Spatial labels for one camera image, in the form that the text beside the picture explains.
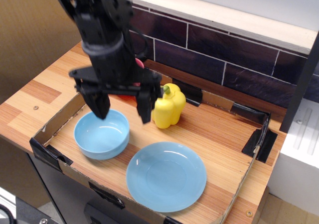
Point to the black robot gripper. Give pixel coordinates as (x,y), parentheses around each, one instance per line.
(113,71)

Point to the light blue bowl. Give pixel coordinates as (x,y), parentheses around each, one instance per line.
(102,139)

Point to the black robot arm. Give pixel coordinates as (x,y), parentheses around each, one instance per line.
(104,26)

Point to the light blue plate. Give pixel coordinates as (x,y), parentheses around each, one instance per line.
(166,177)

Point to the cardboard fence with black tape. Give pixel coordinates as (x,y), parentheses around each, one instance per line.
(236,183)

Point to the red plastic cup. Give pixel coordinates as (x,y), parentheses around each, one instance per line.
(139,64)

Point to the yellow toy bell pepper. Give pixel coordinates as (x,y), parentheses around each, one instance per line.
(168,109)

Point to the black device bottom left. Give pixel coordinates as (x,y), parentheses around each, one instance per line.
(17,211)

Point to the white block at right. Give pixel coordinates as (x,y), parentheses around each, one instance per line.
(295,178)

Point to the black shelf frame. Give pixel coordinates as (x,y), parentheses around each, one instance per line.
(249,59)

